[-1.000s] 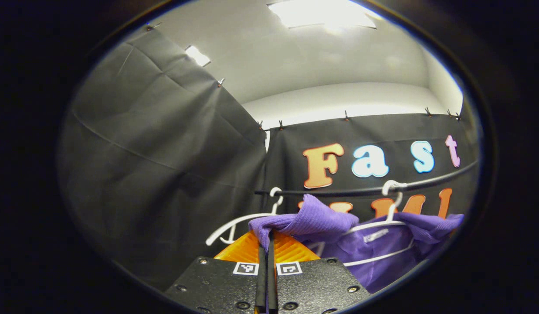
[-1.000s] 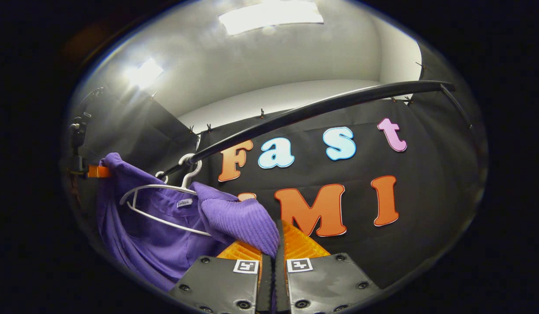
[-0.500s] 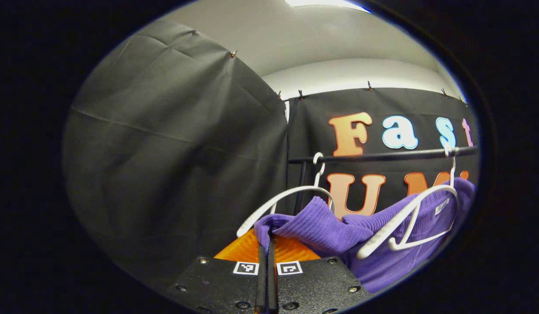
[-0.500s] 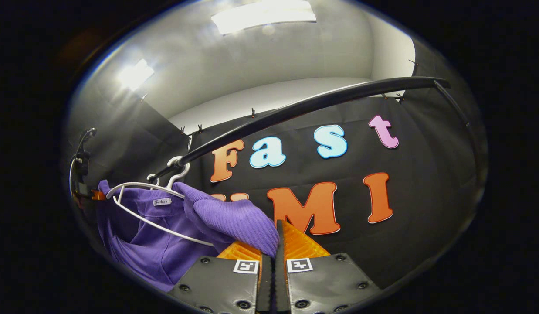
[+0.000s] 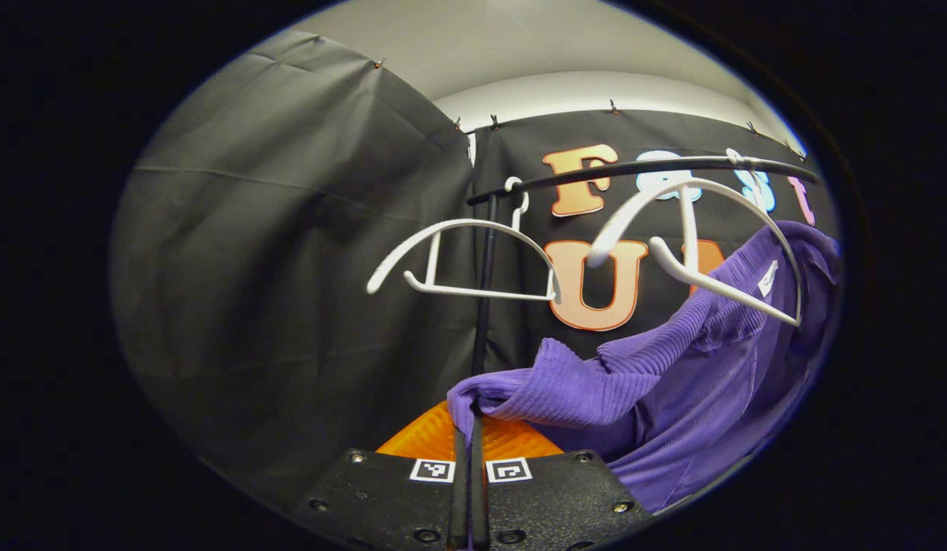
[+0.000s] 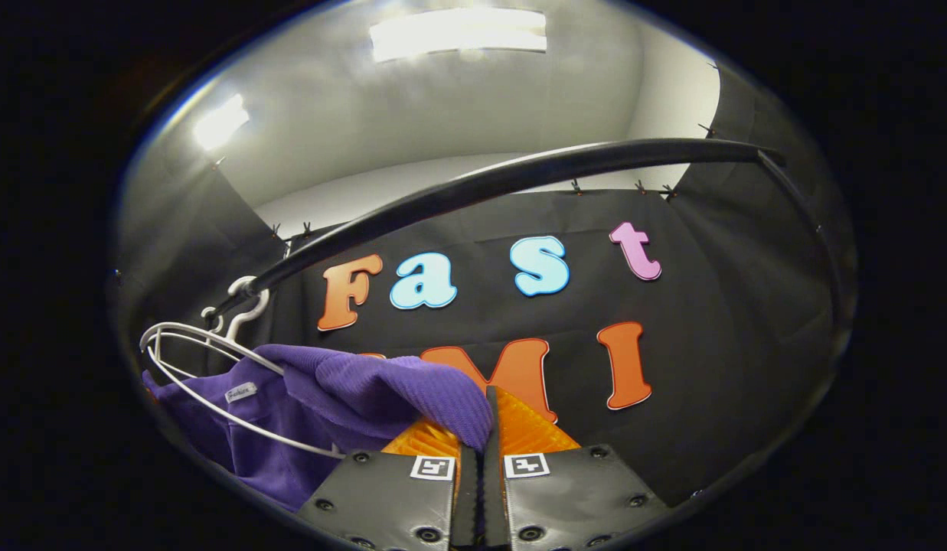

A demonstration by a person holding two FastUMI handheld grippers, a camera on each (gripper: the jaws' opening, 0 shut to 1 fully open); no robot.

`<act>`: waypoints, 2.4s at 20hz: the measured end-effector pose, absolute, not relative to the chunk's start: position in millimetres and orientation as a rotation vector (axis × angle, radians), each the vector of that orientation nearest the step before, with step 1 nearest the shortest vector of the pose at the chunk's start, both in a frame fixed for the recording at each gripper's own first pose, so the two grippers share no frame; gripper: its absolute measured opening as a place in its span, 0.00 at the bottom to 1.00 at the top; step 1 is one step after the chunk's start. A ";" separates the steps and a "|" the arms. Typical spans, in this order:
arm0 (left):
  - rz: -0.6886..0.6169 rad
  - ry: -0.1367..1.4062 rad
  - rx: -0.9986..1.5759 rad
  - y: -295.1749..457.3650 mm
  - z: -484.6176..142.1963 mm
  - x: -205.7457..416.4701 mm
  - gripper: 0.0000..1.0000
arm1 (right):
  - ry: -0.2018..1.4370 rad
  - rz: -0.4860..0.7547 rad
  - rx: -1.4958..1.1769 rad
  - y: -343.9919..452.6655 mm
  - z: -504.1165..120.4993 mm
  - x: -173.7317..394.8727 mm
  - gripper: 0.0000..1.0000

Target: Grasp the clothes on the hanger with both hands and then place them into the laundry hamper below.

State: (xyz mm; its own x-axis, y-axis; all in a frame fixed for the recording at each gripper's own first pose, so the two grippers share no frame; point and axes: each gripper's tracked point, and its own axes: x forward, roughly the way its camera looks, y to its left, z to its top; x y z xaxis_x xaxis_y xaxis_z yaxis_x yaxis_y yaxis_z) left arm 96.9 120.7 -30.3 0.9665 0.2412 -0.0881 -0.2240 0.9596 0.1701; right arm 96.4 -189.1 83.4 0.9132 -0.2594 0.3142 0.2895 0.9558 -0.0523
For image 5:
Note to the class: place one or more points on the black backdrop cloth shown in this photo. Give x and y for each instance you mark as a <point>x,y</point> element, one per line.
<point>251,268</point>

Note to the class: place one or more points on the purple ribbed jacket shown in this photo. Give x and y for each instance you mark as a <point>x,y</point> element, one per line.
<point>672,383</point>

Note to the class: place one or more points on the black clothes rack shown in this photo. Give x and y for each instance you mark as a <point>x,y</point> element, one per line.
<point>484,291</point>

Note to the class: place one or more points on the white plastic clothes hanger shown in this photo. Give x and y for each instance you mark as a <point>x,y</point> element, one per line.
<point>458,223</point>
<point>703,182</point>

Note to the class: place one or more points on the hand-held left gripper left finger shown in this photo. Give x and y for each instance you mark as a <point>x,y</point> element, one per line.
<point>381,497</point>

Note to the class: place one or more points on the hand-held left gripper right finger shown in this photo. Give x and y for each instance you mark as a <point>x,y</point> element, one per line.
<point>557,497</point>

